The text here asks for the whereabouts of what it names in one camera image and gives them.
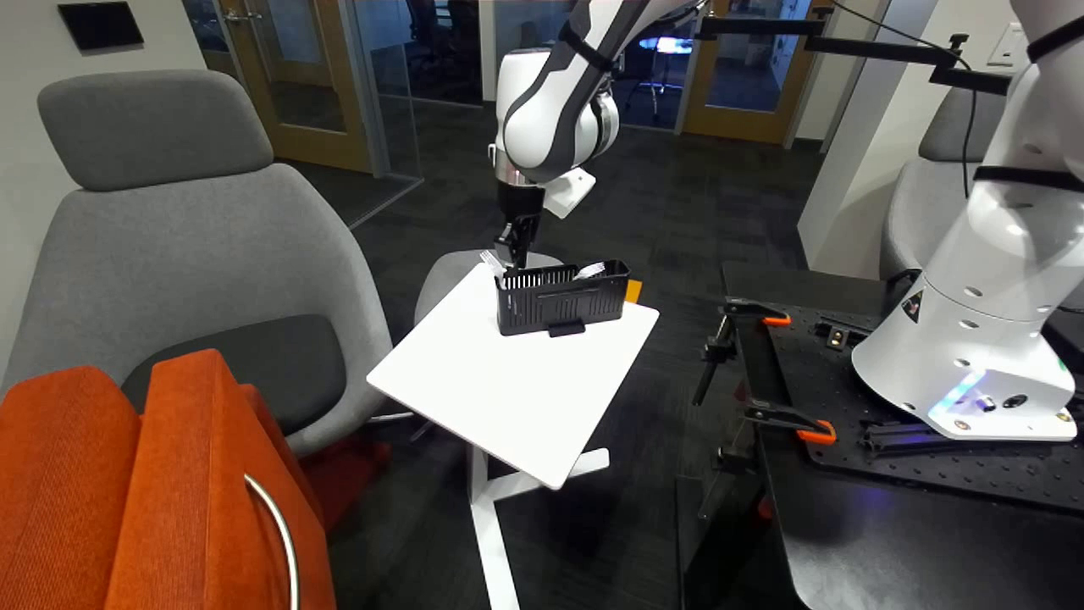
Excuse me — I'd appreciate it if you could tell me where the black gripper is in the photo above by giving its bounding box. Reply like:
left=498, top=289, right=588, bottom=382
left=495, top=182, right=549, bottom=275

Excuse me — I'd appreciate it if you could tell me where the black orange clamp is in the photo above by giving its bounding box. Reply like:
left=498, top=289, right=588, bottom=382
left=710, top=389, right=845, bottom=478
left=688, top=294, right=795, bottom=410

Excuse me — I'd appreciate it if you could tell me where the wooden framed glass door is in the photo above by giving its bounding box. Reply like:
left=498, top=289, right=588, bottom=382
left=678, top=0, right=829, bottom=149
left=218, top=0, right=381, bottom=180

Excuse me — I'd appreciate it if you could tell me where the white table stand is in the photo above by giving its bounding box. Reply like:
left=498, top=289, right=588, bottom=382
left=463, top=439, right=616, bottom=610

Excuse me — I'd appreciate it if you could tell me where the small black device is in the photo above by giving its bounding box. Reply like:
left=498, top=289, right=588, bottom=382
left=810, top=319, right=875, bottom=353

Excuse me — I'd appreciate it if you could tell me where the grey chair with dark cushion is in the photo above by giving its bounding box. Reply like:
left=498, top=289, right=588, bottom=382
left=0, top=67, right=401, bottom=456

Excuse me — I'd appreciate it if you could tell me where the orange armchair with white strip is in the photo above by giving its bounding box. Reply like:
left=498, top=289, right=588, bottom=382
left=0, top=347, right=342, bottom=610

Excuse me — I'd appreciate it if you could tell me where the black boom pole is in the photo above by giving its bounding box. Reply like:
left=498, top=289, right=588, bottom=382
left=693, top=7, right=1015, bottom=99

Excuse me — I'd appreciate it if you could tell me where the grey chair with headrest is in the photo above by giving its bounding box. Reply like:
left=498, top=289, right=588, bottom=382
left=879, top=84, right=1020, bottom=285

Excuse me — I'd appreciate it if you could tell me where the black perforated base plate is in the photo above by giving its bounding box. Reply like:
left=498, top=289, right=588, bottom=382
left=721, top=294, right=1084, bottom=610

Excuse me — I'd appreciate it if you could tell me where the black wall panel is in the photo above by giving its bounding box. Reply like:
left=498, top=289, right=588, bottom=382
left=58, top=0, right=147, bottom=55

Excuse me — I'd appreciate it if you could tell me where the white wall switch plate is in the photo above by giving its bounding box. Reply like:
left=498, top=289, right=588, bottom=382
left=988, top=25, right=1025, bottom=73

